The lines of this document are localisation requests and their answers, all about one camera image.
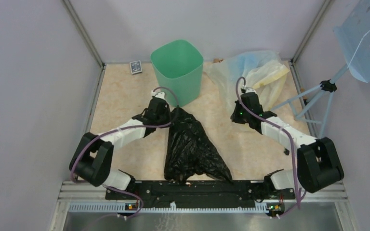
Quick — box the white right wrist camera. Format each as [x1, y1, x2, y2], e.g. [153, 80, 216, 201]
[241, 86, 257, 94]

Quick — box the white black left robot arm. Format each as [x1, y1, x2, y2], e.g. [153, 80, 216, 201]
[69, 95, 171, 199]

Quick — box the black trash bag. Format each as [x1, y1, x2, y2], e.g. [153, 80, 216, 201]
[164, 107, 233, 184]

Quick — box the green plastic trash bin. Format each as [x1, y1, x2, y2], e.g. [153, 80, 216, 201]
[150, 39, 204, 107]

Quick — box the light blue tripod stand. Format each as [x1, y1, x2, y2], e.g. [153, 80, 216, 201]
[271, 64, 348, 139]

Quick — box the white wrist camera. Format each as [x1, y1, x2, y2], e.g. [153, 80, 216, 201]
[241, 86, 257, 94]
[151, 90, 166, 100]

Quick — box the light blue perforated panel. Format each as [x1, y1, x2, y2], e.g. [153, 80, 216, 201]
[333, 0, 370, 83]

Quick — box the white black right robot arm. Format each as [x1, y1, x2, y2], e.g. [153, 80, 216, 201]
[231, 90, 344, 198]

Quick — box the white cable duct strip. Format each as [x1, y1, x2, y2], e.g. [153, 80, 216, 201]
[68, 202, 268, 214]

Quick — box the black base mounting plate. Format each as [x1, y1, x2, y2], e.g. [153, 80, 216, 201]
[105, 180, 296, 205]

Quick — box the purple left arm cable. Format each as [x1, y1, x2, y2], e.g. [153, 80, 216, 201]
[69, 86, 180, 220]

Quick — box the translucent white plastic bag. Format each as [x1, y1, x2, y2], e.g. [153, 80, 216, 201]
[204, 50, 290, 116]

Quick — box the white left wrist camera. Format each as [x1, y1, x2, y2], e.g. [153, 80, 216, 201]
[151, 90, 166, 100]

